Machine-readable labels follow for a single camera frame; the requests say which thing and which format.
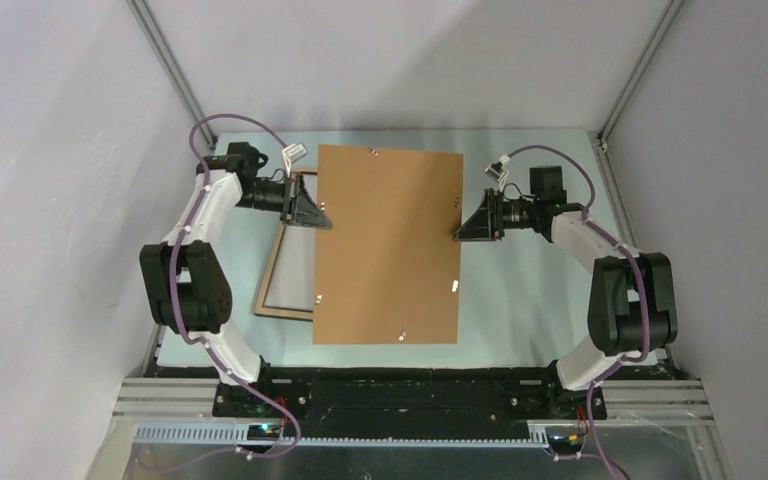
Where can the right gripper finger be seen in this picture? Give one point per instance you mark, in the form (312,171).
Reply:
(479,222)
(473,235)

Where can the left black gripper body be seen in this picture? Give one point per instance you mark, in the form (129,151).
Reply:
(290,191)

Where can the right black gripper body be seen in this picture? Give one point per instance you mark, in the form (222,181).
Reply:
(497,215)

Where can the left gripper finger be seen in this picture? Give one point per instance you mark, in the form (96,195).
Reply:
(306,206)
(312,221)

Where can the brown cardboard backing board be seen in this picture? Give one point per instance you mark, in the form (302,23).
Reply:
(387,271)

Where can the black picture frame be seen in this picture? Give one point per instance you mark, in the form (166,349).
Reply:
(259,307)

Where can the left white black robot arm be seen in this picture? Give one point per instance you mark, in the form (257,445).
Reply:
(186,287)

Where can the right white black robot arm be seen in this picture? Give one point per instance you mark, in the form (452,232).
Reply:
(631,306)

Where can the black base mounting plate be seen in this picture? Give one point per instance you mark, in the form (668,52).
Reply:
(484,404)

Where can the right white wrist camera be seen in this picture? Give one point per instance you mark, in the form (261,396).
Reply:
(498,172)

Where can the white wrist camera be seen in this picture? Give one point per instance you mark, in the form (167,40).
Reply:
(291,154)
(498,172)

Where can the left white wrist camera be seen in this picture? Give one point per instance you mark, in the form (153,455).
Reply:
(291,154)

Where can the aluminium frame rail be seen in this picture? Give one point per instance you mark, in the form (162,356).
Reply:
(181,409)

